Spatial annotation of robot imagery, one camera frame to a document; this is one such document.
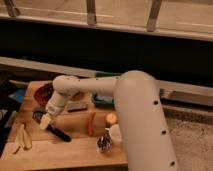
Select grey rectangular block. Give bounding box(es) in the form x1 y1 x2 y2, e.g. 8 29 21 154
67 102 88 112

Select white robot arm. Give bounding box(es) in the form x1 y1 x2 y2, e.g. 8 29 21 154
40 70 180 171

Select green plastic tray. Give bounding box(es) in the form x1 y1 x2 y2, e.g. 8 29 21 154
91 71 119 108

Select orange ball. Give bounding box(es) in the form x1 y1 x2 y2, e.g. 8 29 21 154
105 113 117 127

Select blue object at table edge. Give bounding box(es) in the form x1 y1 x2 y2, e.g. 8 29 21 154
11 89 26 103

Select purple bowl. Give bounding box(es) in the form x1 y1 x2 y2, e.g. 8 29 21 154
71 92 85 101

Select orange carrot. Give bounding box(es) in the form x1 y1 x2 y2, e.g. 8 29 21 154
87 112 96 136

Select white mug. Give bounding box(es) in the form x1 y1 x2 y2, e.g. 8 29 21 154
107 124 122 144

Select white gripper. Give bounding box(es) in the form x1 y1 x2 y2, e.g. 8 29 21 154
39 91 68 130

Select blue sponge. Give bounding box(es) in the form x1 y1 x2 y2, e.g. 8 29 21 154
96 95 113 101

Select blue plastic cup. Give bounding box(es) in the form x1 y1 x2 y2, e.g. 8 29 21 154
33 107 46 122

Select orange bowl with pinecone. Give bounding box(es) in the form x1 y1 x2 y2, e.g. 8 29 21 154
34 83 54 107

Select wooden table board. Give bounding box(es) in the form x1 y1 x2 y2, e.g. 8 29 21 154
0 81 127 171

